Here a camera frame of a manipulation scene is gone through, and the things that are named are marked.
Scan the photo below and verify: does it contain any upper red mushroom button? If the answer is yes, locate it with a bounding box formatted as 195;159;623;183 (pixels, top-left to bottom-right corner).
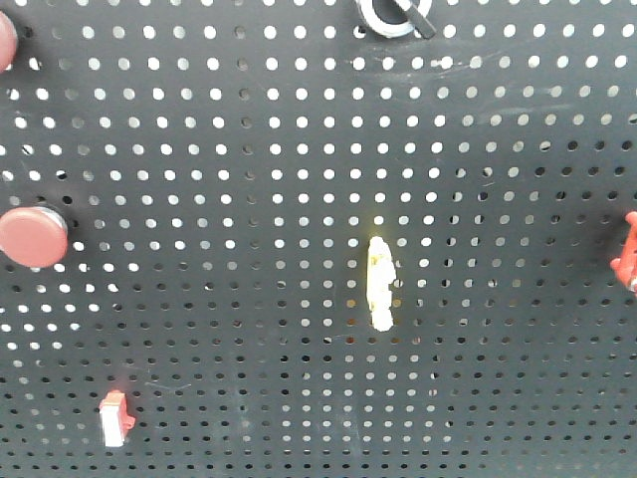
0;11;19;74

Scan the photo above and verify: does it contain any red toggle switch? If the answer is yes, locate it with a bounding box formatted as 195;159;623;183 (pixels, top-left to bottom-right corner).
610;211;637;294

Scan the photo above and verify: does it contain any yellow toggle switch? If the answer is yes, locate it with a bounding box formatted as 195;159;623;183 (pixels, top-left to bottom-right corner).
366;236;396;332

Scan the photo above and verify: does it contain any white red rocker switch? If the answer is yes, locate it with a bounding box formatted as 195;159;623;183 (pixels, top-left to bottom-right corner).
99;389;136;448

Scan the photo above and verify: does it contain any black rotary selector knob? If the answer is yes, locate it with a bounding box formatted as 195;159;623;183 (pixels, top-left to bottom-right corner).
354;0;437;40

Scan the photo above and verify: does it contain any black perforated pegboard panel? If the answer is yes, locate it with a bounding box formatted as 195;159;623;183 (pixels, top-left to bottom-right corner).
1;1;636;477

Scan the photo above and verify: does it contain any lower red mushroom button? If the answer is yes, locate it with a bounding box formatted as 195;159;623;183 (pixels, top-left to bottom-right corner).
1;206;68;268

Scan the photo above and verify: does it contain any red mushroom button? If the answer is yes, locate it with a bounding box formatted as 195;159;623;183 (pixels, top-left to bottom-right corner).
0;11;19;74
1;206;68;268

